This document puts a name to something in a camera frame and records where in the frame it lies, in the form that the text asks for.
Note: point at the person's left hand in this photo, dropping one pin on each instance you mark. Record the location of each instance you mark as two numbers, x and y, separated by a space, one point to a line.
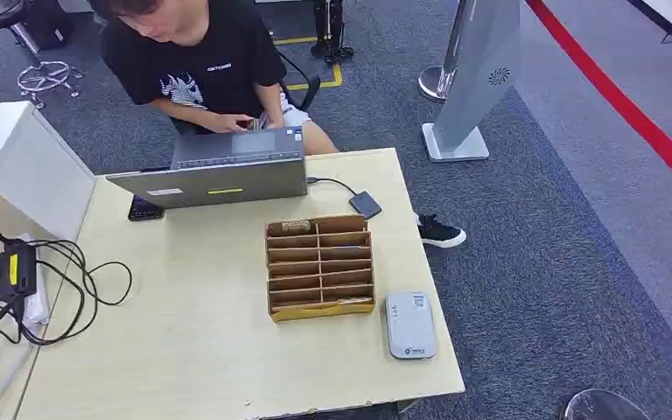
272 119

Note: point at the person's right hand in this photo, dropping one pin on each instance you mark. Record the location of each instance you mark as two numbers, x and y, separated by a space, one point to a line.
229 123

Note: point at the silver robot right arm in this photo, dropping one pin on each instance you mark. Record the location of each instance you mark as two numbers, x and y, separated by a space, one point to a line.
602 408

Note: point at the grey laptop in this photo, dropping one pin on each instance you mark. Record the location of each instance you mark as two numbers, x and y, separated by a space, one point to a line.
214 185

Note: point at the person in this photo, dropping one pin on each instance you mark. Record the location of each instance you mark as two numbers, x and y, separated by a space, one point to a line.
197 58

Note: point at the black legged stand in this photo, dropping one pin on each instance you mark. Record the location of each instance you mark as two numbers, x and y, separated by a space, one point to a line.
330 26

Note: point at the dark phone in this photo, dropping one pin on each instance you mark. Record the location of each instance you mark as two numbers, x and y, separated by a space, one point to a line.
144 210

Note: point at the dark grey external drive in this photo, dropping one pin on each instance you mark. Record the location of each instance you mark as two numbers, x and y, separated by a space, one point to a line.
365 204

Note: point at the wooden card box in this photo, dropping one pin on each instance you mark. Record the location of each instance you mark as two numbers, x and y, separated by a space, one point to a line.
318 266

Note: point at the chrome pole stand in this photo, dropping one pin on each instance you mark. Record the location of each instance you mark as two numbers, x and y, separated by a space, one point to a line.
436 84

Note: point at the black shoe white sole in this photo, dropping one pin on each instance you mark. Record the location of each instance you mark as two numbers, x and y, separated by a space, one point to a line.
439 232

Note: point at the white cabinet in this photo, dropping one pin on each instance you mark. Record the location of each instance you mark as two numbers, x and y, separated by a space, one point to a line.
26 162

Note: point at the black bin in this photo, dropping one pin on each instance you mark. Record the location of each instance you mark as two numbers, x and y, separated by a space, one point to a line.
46 20

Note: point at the grey sign panel stand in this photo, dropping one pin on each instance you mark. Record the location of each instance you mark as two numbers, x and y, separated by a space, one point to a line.
478 75

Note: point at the pale grey flat device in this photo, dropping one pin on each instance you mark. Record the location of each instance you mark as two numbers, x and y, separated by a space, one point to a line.
410 326

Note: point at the black power adapter yellow label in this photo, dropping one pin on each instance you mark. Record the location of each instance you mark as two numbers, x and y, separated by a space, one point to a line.
17 271

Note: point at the white plastic bag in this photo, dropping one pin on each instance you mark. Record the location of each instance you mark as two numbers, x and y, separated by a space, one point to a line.
36 304

